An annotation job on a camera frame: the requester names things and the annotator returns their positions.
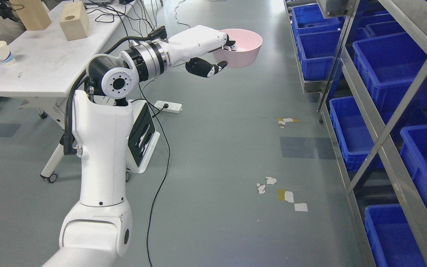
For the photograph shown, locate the white power strip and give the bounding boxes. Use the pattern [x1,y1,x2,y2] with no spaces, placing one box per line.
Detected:
[154,100,183,113]

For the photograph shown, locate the wooden block with hole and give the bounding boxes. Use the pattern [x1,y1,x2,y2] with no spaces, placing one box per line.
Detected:
[59,1,89,41]

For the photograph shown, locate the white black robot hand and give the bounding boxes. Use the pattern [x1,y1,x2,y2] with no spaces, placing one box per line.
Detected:
[165,25,236,78]

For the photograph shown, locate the white folding table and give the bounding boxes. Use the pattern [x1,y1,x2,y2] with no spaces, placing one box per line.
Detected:
[0,0,140,184]

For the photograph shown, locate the steel shelf rack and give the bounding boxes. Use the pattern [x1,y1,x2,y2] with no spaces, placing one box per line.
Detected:
[283,0,427,267]

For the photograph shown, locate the paper cup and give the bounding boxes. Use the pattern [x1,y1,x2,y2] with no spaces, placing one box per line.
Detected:
[0,41,16,65]

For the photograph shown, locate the white black device box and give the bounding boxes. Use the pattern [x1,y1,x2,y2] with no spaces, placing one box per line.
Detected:
[126,99,160,174]

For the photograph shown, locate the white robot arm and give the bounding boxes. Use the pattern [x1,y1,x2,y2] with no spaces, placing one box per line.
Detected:
[44,26,170,267]

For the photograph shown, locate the tall wooden block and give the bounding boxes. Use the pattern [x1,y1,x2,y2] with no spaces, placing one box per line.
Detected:
[10,0,52,31]

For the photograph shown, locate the pink plastic bowl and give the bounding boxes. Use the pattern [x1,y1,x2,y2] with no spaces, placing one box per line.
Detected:
[212,29,263,68]

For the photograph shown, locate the black floor cable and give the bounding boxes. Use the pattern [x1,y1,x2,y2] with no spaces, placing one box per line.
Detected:
[130,82,171,267]

